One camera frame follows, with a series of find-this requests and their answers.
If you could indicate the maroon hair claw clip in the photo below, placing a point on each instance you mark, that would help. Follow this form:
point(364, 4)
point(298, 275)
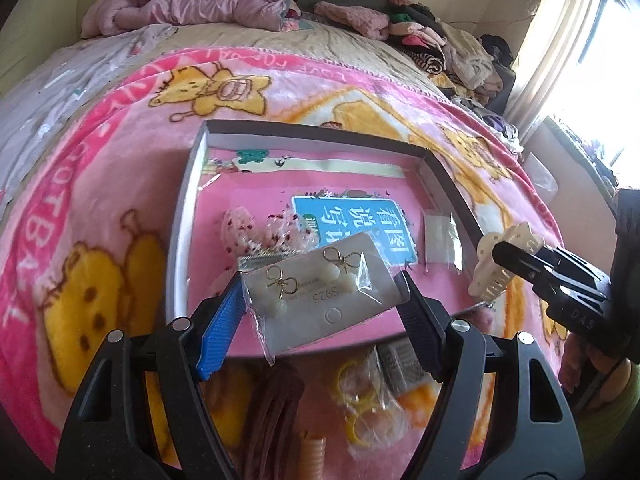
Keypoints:
point(270, 420)

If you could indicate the cream wardrobe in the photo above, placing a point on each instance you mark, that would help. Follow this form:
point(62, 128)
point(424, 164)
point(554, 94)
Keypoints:
point(40, 5)

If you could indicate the cream hair claw clip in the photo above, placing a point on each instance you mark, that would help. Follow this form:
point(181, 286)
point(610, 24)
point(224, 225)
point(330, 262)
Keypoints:
point(482, 262)

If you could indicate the pink floral hair accessories bag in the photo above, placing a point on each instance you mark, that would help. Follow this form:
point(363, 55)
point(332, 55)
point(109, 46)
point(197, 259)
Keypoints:
point(240, 230)

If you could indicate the pile of clothes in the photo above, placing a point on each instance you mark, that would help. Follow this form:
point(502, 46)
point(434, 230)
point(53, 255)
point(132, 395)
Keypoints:
point(460, 55)

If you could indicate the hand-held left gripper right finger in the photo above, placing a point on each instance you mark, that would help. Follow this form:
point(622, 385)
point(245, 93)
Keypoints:
point(416, 322)

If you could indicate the pale printed bed sheet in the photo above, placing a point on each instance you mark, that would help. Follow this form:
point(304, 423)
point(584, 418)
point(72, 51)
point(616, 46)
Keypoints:
point(65, 85)

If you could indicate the beige quilt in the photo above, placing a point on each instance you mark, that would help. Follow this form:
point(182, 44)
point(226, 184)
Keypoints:
point(325, 50)

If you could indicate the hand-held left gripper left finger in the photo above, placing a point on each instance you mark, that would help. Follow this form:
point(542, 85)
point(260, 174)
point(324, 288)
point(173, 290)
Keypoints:
point(220, 327)

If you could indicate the pink fluffy garment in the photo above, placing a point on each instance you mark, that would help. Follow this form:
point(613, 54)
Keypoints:
point(350, 20)

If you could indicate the shallow grey cardboard box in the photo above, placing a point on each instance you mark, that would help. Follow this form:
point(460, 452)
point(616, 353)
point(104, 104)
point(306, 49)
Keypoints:
point(320, 132)

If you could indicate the pink duvet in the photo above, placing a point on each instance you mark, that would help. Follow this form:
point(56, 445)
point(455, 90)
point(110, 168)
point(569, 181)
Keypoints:
point(200, 10)

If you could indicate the window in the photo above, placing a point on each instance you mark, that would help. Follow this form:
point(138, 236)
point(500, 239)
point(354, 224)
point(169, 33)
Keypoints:
point(615, 70)

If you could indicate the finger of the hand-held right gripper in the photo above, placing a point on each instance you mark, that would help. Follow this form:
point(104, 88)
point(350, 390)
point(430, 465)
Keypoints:
point(580, 267)
point(520, 262)

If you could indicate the cream curtain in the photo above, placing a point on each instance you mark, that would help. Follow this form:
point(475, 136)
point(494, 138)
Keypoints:
point(555, 35)

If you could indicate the small clear plastic bag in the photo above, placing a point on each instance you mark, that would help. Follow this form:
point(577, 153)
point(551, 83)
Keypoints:
point(442, 237)

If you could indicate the clear box of rhinestone clips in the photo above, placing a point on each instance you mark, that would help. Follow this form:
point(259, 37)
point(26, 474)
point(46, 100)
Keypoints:
point(395, 360)

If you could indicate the bagged bow earring card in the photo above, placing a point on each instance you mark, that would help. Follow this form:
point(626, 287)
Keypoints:
point(325, 310)

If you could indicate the pink cartoon bear blanket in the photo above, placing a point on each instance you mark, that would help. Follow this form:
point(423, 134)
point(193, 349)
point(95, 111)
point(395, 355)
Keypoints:
point(125, 160)

